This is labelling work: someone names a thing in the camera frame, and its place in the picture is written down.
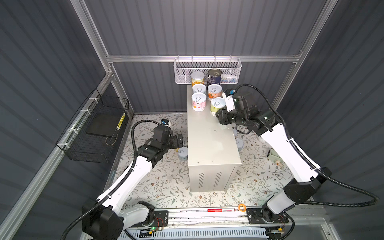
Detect green label can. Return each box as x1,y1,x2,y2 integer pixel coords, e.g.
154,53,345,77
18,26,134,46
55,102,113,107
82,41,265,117
210,97,226,116

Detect white top can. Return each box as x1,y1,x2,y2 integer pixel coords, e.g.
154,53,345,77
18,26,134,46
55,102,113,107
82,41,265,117
178,147,188,162

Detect pink label can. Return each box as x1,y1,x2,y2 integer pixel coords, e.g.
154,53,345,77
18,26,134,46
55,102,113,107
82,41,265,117
192,93,207,112
208,84,223,101

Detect light teal can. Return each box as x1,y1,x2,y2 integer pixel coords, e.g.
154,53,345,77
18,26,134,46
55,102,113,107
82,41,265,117
192,84,207,94

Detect dark blue tin can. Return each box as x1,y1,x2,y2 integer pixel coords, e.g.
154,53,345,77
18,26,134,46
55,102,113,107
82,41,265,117
207,69,222,86

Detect orange yellow fruit can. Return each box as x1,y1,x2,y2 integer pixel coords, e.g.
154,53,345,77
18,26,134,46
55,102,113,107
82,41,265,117
191,71,205,87

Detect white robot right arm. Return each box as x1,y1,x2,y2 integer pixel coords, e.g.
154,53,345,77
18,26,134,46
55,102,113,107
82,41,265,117
216,94,326,219

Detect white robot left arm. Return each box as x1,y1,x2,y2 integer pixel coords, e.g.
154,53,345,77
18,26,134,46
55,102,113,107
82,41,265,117
81,119,183,240

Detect white metal cabinet counter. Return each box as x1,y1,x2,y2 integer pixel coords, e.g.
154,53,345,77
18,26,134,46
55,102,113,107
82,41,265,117
187,87,242,193

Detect yellow highlighter pen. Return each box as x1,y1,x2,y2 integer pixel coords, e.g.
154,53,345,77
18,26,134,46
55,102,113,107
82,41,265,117
116,113,126,131

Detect pale green square dish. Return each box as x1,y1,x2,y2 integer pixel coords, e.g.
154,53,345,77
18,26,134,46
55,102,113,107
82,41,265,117
267,149,283,166

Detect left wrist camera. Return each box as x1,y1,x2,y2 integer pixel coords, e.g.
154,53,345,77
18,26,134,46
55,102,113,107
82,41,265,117
161,119,171,127

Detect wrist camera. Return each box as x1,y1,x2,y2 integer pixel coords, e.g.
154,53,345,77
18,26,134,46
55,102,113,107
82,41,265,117
161,119,171,127
223,89,236,112

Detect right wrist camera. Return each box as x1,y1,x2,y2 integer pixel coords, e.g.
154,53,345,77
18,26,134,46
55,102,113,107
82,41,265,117
223,89,236,112

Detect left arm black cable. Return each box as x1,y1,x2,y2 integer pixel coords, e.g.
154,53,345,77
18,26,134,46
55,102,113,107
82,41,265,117
59,119,163,240

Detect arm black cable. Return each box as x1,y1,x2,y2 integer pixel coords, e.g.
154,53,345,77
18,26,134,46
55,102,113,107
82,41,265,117
233,83,379,208
59,119,163,240

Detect white wire mesh basket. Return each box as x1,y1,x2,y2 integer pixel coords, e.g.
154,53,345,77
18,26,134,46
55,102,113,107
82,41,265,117
173,56,242,85

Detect black wire wall basket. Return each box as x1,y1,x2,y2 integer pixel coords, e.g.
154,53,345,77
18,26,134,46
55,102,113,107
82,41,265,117
56,89,130,164

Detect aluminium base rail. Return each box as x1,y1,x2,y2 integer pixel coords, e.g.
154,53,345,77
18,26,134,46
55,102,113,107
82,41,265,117
89,206,313,229

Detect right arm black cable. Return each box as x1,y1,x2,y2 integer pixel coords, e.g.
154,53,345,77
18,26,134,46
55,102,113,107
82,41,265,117
233,83,379,208

